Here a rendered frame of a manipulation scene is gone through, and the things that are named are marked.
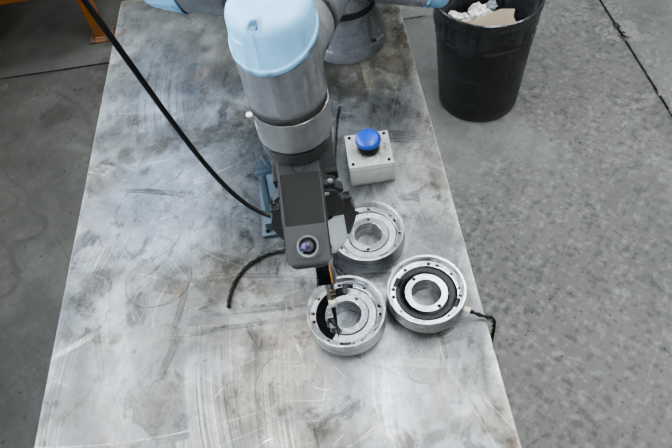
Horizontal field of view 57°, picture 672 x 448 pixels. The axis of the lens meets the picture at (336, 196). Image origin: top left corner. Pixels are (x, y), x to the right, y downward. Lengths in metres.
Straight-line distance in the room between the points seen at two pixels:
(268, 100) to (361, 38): 0.65
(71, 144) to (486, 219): 1.51
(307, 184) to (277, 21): 0.19
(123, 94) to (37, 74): 1.62
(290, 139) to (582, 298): 1.37
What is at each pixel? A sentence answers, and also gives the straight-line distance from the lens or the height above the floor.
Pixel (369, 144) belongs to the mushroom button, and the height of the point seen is 0.87.
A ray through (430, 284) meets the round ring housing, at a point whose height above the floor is 0.82.
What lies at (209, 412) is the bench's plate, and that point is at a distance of 0.85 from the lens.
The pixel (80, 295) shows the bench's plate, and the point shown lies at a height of 0.80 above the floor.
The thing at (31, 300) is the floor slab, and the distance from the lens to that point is 2.11.
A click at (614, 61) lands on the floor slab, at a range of 2.50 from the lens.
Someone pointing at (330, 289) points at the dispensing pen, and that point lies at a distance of 0.78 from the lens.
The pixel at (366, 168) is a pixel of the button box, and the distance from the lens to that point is 0.95.
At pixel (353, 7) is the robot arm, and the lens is 1.14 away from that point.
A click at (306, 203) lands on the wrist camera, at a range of 0.61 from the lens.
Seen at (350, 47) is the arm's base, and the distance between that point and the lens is 1.17.
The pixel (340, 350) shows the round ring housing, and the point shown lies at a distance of 0.81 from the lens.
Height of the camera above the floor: 1.57
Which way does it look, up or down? 52 degrees down
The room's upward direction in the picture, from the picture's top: 10 degrees counter-clockwise
